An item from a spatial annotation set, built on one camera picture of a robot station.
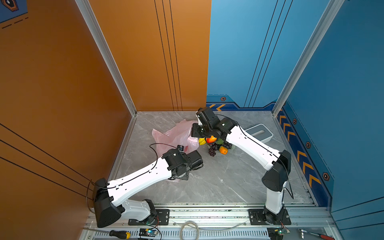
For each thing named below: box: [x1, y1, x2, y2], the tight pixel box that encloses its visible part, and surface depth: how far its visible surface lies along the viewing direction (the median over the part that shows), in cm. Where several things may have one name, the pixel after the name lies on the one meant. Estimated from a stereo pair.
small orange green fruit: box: [219, 146, 229, 155], surface depth 86 cm
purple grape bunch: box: [208, 141, 233, 157], surface depth 93 cm
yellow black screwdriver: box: [82, 227, 131, 240], surface depth 70 cm
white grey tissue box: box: [245, 124, 274, 144], surface depth 105 cm
